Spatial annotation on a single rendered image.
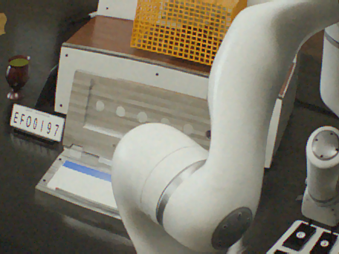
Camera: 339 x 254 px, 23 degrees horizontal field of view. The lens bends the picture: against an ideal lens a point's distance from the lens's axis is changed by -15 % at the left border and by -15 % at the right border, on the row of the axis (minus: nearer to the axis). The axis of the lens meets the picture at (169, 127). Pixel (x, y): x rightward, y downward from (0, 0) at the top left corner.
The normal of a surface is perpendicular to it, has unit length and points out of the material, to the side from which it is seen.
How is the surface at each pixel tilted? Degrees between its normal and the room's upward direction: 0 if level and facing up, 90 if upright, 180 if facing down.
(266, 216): 0
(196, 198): 61
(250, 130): 68
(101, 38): 0
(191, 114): 76
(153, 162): 41
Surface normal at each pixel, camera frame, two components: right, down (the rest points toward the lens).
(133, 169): -0.69, -0.13
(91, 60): -0.30, 0.44
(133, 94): -0.27, 0.22
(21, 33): 0.12, -0.86
